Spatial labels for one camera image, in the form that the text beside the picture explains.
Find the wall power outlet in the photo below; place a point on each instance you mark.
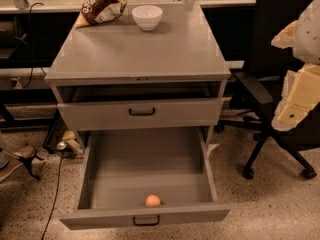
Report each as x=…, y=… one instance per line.
x=15, y=84

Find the black office chair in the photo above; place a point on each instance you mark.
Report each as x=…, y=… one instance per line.
x=258, y=86

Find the small silver round object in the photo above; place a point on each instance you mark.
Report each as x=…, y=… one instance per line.
x=61, y=145

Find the tan shoe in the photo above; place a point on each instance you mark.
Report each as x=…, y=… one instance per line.
x=15, y=159

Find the orange fruit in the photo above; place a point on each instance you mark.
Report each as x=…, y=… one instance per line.
x=152, y=201

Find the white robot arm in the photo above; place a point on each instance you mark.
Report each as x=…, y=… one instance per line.
x=306, y=45

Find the grey drawer cabinet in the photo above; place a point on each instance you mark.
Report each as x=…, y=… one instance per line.
x=117, y=61

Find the upper grey drawer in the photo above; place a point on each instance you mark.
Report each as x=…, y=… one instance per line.
x=141, y=114

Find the white bowl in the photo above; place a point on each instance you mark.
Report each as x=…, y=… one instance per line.
x=147, y=17

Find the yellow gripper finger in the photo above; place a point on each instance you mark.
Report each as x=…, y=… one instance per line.
x=285, y=38
x=300, y=94

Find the open lower grey drawer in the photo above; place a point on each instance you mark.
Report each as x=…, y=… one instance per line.
x=123, y=167

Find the brown chip bag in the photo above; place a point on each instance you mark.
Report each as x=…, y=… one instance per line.
x=95, y=12

